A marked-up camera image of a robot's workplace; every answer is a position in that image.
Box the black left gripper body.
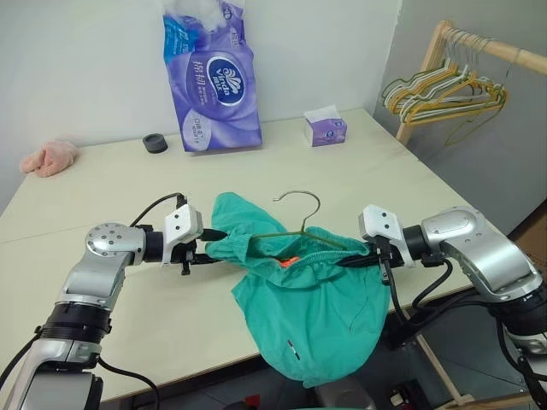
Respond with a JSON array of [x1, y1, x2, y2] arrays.
[[170, 234, 207, 277]]

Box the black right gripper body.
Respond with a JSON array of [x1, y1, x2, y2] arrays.
[[366, 237, 403, 268]]

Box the green shorts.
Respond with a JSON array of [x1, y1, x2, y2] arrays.
[[204, 191, 392, 390]]

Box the thin wire hanger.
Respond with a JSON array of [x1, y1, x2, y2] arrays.
[[250, 190, 369, 254]]

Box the black round cap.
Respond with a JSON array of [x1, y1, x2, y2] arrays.
[[141, 132, 169, 155]]

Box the small purple tissue pack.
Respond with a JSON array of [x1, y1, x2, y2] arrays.
[[303, 104, 349, 149]]

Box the dark rounded shape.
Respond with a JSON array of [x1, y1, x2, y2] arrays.
[[315, 377, 374, 410]]

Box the purple toilet paper pack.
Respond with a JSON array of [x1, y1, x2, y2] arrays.
[[162, 0, 264, 153]]

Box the pink cloth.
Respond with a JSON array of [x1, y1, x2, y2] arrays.
[[20, 139, 79, 179]]

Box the wooden clothes rack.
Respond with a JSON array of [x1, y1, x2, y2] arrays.
[[395, 20, 547, 143]]

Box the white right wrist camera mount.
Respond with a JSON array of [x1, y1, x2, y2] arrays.
[[357, 204, 416, 269]]

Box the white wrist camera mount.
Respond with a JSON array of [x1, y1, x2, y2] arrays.
[[163, 204, 204, 269], [357, 204, 416, 269]]

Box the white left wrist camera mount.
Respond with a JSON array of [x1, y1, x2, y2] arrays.
[[163, 204, 204, 269]]

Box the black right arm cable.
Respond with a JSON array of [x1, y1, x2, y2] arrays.
[[381, 255, 547, 410]]

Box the black table bracket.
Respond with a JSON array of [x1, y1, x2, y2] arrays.
[[381, 315, 425, 353]]

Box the light wooden floor frame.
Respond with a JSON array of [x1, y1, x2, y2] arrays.
[[415, 331, 527, 407]]

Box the bunch of wire hangers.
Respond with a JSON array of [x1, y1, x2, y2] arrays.
[[386, 57, 509, 126]]

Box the white wire hanger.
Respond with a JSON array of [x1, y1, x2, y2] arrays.
[[383, 67, 501, 108], [381, 63, 505, 114]]

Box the green wire hanger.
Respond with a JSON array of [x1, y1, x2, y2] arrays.
[[443, 85, 510, 149]]

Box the yellow wire hanger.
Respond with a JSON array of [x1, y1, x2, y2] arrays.
[[391, 59, 508, 116]]

